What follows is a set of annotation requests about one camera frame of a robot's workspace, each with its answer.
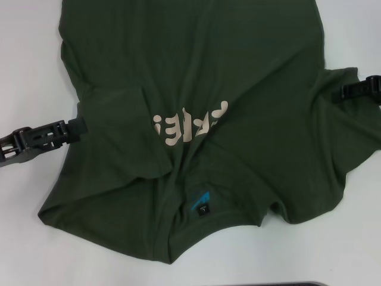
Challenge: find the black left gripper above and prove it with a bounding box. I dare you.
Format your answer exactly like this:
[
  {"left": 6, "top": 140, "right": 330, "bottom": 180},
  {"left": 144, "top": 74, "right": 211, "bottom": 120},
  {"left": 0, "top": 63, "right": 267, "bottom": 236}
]
[{"left": 0, "top": 117, "right": 88, "bottom": 168}]

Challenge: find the dark green printed t-shirt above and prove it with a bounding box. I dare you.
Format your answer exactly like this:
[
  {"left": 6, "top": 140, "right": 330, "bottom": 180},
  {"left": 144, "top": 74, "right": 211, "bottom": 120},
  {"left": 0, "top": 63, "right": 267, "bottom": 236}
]
[{"left": 38, "top": 0, "right": 381, "bottom": 265}]

